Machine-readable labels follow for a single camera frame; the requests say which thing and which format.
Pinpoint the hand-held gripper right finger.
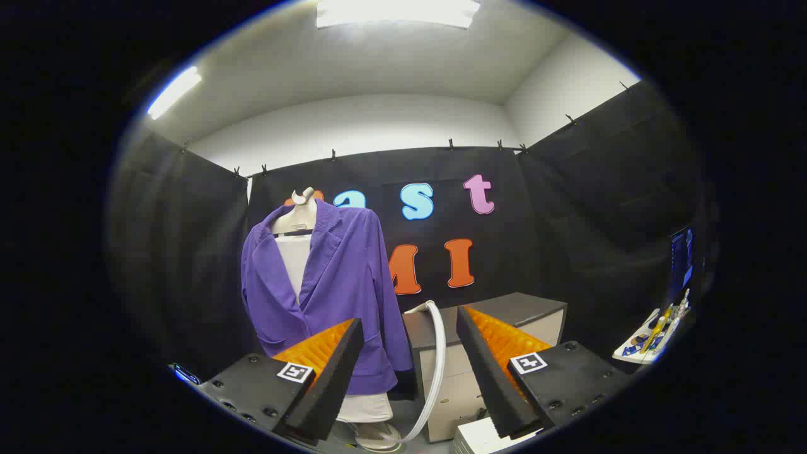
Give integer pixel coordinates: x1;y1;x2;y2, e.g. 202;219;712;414
455;305;633;441

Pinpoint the narrow ceiling light panel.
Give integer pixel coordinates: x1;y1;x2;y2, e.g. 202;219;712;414
147;66;202;120

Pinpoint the white drawer cabinet grey top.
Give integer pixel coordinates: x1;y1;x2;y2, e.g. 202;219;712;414
402;292;568;443

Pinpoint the white tray with tools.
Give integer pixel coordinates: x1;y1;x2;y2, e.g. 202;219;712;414
613;289;691;365

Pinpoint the white garment steamer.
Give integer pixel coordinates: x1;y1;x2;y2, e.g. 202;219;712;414
378;300;447;444

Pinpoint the purple corduroy jacket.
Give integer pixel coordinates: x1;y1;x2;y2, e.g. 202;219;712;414
241;199;414;396

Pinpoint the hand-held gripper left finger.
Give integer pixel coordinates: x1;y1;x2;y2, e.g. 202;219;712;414
199;317;365;447

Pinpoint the white mannequin torso stand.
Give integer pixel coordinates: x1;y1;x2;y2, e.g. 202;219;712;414
272;187;404;451

